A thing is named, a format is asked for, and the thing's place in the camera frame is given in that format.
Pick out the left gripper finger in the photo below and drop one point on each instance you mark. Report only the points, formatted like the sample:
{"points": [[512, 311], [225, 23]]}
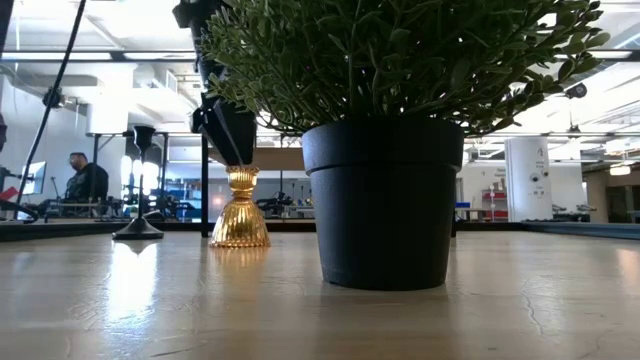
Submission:
{"points": [[240, 130], [212, 130]]}

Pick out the amber glass candle holder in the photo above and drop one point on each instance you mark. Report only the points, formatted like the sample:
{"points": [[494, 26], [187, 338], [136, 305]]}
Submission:
{"points": [[240, 225]]}

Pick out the medium black candlestick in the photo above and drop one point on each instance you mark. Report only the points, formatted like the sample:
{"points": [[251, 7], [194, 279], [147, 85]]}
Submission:
{"points": [[139, 229]]}

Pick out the black workshop robot arm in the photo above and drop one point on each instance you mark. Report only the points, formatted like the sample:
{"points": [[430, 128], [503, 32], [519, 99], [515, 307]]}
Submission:
{"points": [[272, 204]]}

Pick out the person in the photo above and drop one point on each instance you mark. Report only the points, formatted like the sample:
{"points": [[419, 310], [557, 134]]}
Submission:
{"points": [[85, 182]]}

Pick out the black ceiling spotlight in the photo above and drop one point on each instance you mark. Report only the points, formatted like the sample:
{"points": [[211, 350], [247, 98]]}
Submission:
{"points": [[52, 98], [576, 91]]}

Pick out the potted plant in black pot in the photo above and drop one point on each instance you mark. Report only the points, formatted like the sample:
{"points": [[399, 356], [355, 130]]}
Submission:
{"points": [[385, 210]]}

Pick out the small computer monitor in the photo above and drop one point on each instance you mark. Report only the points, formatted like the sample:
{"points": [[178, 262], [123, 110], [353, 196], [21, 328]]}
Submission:
{"points": [[35, 177]]}

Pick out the red workshop cart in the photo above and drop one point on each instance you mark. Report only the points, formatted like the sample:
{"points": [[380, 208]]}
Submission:
{"points": [[495, 197]]}

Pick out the white round pillar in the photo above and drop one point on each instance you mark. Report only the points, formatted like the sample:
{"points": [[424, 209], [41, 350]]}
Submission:
{"points": [[527, 170]]}

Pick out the black metal rack frame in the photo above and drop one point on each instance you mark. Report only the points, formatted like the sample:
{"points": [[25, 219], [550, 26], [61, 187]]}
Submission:
{"points": [[95, 165]]}

